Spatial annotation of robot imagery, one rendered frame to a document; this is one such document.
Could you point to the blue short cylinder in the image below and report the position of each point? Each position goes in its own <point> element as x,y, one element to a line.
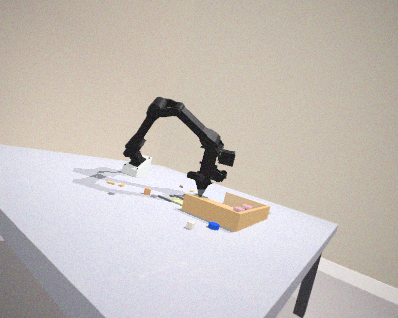
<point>213,226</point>

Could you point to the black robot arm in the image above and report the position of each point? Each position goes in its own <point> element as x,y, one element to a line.
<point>209,139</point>

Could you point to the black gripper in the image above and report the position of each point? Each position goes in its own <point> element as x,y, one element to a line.
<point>201,179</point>

